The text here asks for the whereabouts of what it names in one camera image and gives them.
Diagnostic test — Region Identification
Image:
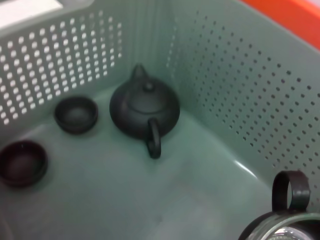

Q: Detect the glass teacup with black handle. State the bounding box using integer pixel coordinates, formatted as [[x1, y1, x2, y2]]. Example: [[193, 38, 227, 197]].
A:
[[237, 169, 320, 240]]

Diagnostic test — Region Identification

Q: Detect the black clay teapot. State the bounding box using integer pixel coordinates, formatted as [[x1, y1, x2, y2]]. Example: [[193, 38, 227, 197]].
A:
[[109, 64, 181, 160]]

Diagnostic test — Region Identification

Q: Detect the grey-green perforated storage bin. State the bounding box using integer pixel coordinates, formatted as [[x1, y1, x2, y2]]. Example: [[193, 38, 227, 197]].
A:
[[0, 0, 320, 240]]

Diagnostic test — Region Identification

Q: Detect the small black clay cup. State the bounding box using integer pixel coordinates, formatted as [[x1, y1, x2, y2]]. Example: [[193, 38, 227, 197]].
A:
[[0, 140, 49, 188], [54, 96, 100, 136]]

